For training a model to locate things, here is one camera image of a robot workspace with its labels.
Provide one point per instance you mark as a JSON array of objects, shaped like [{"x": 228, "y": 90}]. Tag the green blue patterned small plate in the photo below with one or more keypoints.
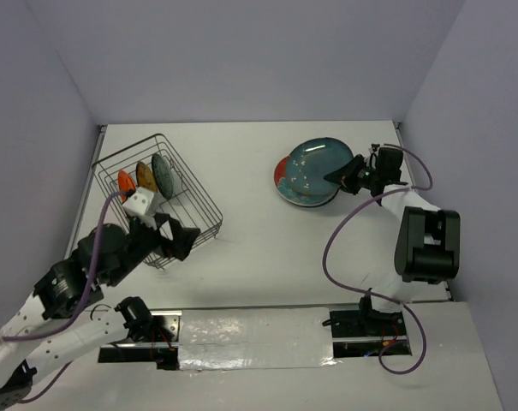
[{"x": 163, "y": 176}]

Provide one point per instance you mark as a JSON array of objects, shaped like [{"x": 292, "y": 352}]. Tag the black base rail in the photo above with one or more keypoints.
[{"x": 160, "y": 347}]

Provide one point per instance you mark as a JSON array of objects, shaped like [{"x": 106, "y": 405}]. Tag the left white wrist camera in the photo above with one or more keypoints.
[{"x": 143, "y": 204}]

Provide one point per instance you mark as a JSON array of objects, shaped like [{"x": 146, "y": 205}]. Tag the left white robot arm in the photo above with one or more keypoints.
[{"x": 41, "y": 336}]

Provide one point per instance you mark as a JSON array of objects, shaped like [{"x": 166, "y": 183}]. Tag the dark green plate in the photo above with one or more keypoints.
[{"x": 311, "y": 161}]

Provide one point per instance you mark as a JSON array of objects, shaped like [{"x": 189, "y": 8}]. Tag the grey wire dish rack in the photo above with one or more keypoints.
[{"x": 190, "y": 204}]

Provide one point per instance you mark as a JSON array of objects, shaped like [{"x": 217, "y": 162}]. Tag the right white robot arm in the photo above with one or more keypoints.
[{"x": 429, "y": 238}]

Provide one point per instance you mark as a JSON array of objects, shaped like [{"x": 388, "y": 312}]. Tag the red teal floral plate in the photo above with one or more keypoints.
[{"x": 283, "y": 187}]

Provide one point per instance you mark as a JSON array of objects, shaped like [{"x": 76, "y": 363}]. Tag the silver tape sheet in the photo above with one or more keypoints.
[{"x": 254, "y": 339}]

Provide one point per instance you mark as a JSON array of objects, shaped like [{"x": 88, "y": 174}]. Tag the orange small plate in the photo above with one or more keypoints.
[{"x": 125, "y": 182}]

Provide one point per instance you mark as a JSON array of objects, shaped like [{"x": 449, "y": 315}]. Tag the yellow patterned small plate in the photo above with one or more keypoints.
[{"x": 145, "y": 177}]

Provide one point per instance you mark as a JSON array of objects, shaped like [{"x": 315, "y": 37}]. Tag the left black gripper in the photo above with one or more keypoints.
[{"x": 182, "y": 238}]

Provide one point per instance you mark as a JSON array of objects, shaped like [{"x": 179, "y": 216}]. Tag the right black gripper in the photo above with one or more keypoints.
[{"x": 346, "y": 174}]

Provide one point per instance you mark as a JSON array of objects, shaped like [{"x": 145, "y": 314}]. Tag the blue white floral plate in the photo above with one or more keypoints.
[{"x": 310, "y": 202}]

